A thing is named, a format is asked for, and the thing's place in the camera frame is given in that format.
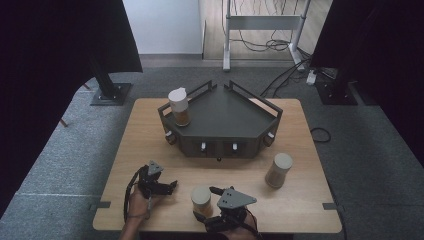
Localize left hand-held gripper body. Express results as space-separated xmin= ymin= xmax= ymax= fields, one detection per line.
xmin=136 ymin=160 xmax=170 ymax=200

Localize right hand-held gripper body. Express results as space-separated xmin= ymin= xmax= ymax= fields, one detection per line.
xmin=203 ymin=187 xmax=258 ymax=234

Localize orange spice jar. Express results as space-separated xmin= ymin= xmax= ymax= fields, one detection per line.
xmin=190 ymin=185 xmax=214 ymax=218

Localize grey spice jar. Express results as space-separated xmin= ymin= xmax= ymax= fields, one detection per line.
xmin=264 ymin=152 xmax=294 ymax=189

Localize dark corner shelf rack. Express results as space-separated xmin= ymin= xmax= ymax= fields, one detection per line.
xmin=157 ymin=79 xmax=284 ymax=160

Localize spice jar with spout lid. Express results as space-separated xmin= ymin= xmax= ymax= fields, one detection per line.
xmin=167 ymin=87 xmax=192 ymax=128

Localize person's left hand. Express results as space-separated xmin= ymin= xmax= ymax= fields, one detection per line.
xmin=127 ymin=186 xmax=164 ymax=221

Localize person's right hand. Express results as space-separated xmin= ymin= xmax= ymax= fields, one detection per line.
xmin=221 ymin=209 xmax=261 ymax=240

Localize black curtain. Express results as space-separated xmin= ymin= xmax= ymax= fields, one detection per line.
xmin=309 ymin=0 xmax=424 ymax=168
xmin=0 ymin=0 xmax=144 ymax=219

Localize white power strip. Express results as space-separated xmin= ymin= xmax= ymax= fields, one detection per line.
xmin=305 ymin=69 xmax=318 ymax=86

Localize left hand-held gripper cable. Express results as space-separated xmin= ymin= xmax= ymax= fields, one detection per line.
xmin=123 ymin=165 xmax=149 ymax=223

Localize hand-held gripper cable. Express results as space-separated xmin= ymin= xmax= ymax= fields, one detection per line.
xmin=123 ymin=165 xmax=149 ymax=223
xmin=239 ymin=208 xmax=264 ymax=240

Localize right hand-held gripper cable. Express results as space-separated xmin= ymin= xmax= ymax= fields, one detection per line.
xmin=239 ymin=208 xmax=264 ymax=240

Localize black stand with base plate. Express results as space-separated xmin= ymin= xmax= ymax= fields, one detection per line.
xmin=314 ymin=68 xmax=359 ymax=107
xmin=89 ymin=59 xmax=133 ymax=107

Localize black cable loop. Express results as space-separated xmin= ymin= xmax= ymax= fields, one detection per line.
xmin=309 ymin=127 xmax=332 ymax=144

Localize black floor cables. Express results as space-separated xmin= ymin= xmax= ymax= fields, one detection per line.
xmin=229 ymin=0 xmax=321 ymax=99

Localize grey metal stand frame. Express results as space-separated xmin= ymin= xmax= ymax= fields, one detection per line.
xmin=222 ymin=0 xmax=313 ymax=73

